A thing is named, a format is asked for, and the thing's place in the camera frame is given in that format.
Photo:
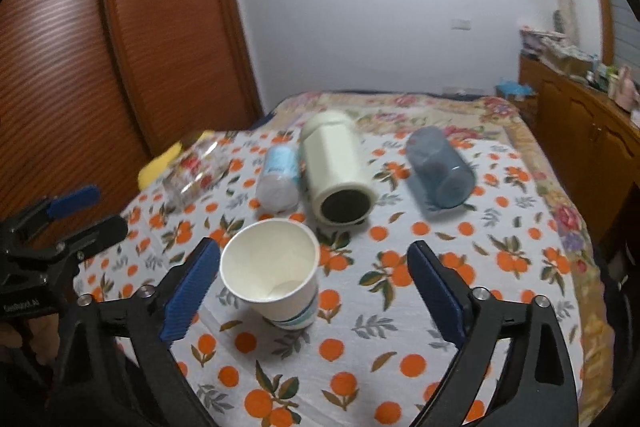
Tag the orange fruit print tablecloth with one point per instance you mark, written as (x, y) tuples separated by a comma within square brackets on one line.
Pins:
[(380, 332)]

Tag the blue translucent cup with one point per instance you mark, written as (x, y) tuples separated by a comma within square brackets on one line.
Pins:
[(437, 172)]

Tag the floral quilted blanket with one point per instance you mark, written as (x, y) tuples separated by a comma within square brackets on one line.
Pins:
[(450, 107)]

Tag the wooden wardrobe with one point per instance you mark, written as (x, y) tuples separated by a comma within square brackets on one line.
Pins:
[(150, 32)]

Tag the white wall socket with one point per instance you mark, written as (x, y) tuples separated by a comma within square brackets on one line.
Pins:
[(461, 25)]

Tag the clear floral glass cup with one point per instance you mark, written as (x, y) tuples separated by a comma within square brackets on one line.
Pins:
[(197, 169)]

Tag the small white blue-label bottle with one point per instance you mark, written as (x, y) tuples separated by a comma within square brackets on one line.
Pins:
[(279, 177)]

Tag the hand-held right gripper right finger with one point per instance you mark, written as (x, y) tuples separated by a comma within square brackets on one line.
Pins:
[(435, 297)]

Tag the cream plastic cup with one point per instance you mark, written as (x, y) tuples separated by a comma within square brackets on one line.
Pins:
[(332, 157)]

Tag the blue plastic bag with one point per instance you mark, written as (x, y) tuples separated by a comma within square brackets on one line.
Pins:
[(515, 88)]

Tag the white paper cup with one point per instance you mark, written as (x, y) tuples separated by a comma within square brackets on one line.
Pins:
[(270, 267)]

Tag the pink container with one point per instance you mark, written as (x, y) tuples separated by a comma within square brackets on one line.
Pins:
[(629, 89)]

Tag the wooden sideboard cabinet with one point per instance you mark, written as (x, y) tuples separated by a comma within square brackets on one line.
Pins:
[(575, 132)]

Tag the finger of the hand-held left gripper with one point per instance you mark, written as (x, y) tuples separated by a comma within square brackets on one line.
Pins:
[(75, 199), (102, 232)]

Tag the yellow sponge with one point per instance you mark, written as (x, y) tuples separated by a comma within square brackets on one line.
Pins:
[(157, 167)]

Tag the cardboard box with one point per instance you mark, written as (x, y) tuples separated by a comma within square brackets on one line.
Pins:
[(570, 63)]

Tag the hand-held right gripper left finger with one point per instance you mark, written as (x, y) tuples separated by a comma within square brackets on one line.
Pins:
[(192, 292)]

